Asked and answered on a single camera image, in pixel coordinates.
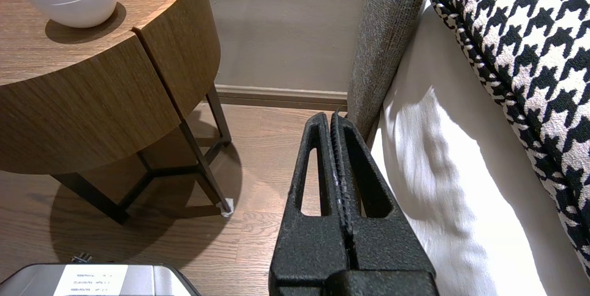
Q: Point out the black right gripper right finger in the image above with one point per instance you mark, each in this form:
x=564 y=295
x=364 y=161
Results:
x=387 y=245

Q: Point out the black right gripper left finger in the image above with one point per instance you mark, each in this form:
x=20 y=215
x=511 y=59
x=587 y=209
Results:
x=309 y=245

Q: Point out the curved wooden table drawer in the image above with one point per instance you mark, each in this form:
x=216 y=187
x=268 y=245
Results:
x=92 y=121

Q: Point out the white grey robot base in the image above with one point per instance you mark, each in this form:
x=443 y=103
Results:
x=27 y=282

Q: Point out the white table leg pad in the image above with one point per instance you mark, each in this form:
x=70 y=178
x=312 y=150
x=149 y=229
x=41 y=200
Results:
x=227 y=208

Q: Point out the white bed sheet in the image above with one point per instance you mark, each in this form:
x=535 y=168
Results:
x=461 y=185

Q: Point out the grey upholstered bed headboard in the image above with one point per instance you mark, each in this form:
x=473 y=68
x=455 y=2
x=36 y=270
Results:
x=382 y=47

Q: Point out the black white houndstooth pillow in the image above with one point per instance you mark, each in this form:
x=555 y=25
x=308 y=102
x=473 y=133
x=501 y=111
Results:
x=530 y=56

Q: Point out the round wooden bedside table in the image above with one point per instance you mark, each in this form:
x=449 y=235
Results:
x=184 y=33

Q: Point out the dark metal table leg frame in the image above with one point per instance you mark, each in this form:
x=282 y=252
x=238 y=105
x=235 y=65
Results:
x=203 y=167

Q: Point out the grey wall skirting board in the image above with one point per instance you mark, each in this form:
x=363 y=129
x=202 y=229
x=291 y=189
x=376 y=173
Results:
x=281 y=97

